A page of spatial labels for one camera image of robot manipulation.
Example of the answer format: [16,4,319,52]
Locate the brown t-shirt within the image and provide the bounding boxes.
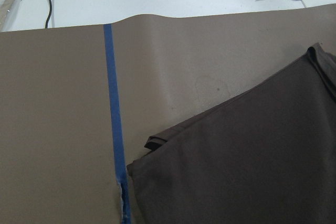
[127,44,335,223]

